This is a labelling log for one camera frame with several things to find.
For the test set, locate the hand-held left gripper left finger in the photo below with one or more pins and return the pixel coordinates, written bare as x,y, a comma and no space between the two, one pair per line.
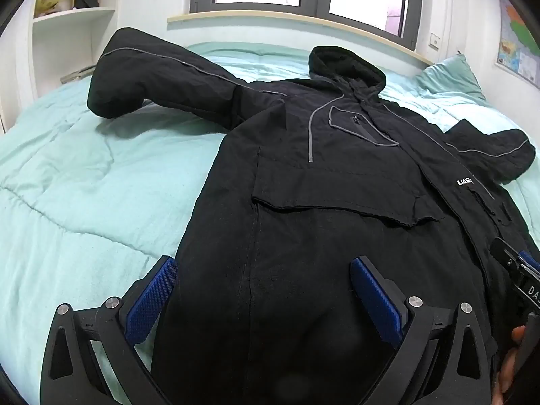
149,299

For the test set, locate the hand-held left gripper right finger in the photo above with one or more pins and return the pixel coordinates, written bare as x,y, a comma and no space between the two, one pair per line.
375,299

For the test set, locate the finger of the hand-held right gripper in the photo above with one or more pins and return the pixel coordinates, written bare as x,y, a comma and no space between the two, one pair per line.
512,255

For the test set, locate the black hooded jacket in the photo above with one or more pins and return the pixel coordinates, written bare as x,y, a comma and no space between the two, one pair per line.
316,219

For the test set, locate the person's right hand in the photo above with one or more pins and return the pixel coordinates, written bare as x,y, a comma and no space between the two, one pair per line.
506,377

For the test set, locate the mint green comforter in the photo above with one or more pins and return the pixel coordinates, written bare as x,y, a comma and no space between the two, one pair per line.
105,185

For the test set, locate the mint green pillow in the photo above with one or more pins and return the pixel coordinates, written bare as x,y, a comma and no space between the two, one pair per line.
451,78

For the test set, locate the white shelf unit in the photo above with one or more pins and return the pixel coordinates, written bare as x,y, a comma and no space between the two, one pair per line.
71,13

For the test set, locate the wooden window sill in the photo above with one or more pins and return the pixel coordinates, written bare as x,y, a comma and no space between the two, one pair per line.
253,19

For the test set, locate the wall map poster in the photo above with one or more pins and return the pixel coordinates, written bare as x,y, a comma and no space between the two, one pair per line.
517,38

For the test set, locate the white wall socket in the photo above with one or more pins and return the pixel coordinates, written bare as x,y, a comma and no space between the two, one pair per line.
434,40

